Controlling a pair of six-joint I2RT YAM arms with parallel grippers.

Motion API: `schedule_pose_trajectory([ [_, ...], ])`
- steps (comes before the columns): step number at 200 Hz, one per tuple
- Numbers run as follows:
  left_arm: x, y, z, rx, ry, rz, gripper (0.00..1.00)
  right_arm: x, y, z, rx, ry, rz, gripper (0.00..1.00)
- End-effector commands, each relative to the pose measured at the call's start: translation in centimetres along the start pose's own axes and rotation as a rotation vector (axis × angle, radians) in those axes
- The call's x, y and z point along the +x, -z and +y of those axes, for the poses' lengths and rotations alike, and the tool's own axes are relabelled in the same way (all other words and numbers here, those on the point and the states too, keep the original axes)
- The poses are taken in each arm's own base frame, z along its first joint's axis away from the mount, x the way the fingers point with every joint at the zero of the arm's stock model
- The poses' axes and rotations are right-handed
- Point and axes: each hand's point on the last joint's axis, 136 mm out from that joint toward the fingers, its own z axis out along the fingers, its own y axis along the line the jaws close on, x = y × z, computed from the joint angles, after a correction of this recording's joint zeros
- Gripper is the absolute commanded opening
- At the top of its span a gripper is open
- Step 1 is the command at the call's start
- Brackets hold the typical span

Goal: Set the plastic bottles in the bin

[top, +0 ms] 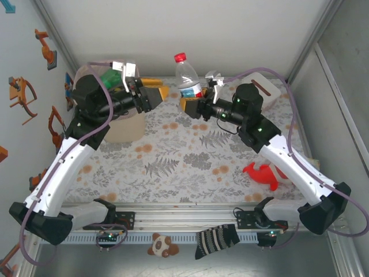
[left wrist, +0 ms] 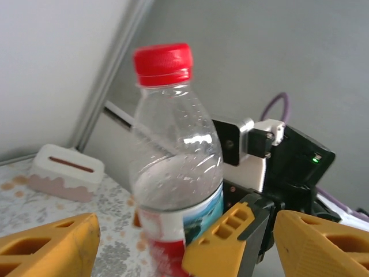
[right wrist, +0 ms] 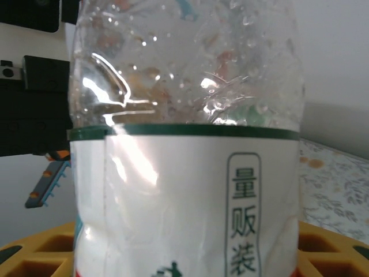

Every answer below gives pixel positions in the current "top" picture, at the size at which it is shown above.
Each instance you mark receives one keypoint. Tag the green plastic soda bottle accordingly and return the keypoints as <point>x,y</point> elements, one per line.
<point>111,78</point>

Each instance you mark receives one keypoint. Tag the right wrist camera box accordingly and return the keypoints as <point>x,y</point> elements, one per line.
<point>214,79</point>

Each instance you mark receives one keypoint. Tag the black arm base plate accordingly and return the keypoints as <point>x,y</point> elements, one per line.
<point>243,220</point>
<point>128,220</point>

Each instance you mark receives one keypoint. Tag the red label red-cap bottle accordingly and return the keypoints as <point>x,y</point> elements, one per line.
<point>187,75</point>

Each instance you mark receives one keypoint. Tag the red shark toy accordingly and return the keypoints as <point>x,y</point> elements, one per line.
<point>259,176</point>

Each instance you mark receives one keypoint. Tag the white tissue box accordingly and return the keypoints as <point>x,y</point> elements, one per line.
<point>271,89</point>

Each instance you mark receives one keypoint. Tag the brown white panda plush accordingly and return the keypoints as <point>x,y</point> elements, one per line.
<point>160,245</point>

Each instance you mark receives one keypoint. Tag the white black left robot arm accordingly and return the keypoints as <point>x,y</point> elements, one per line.
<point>66,173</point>

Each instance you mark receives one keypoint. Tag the black white striped sock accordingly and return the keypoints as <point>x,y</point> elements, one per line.
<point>213,239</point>

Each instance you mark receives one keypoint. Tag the red toothy monster toy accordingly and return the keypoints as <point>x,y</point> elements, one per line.
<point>284,176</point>

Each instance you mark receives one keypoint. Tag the aluminium rail beam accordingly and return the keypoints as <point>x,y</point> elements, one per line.
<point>187,219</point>

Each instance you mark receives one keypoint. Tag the grey side panel bar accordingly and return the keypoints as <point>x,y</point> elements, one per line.
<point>341,106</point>

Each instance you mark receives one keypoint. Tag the aluminium frame post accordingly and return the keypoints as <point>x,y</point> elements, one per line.
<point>55,31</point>
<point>320,29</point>

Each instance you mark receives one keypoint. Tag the blue orange wall decal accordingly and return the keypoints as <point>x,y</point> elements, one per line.
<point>69,92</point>

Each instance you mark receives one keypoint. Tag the small lit circuit board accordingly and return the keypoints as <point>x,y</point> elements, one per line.
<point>108,236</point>
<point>268,237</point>

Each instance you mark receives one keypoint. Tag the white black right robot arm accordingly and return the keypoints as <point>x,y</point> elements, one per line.
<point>291,170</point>

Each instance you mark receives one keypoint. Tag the floral tablecloth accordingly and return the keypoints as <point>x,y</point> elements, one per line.
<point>161,187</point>

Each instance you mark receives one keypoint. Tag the beige bin with pink liner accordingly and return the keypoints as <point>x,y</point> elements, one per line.
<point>127,130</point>

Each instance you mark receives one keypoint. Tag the printed tissue pack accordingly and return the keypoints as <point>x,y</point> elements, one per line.
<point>315,163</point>

